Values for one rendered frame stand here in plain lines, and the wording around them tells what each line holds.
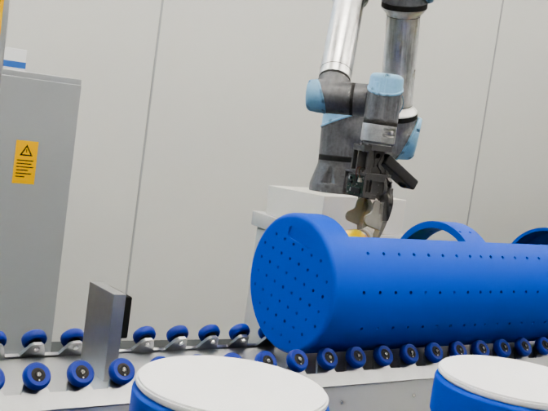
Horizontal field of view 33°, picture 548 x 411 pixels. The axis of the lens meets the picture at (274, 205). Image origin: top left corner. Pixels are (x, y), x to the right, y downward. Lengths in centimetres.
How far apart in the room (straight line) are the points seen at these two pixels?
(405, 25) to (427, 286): 74
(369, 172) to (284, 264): 28
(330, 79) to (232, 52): 284
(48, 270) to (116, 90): 158
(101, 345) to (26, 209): 163
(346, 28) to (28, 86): 133
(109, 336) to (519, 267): 98
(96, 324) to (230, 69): 338
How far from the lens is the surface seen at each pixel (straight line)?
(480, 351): 215
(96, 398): 158
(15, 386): 160
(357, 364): 189
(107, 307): 164
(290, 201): 244
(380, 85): 200
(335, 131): 246
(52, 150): 324
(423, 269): 193
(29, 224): 325
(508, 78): 618
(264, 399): 130
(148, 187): 479
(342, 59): 217
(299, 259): 185
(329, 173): 247
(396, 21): 237
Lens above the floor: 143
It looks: 6 degrees down
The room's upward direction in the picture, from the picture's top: 8 degrees clockwise
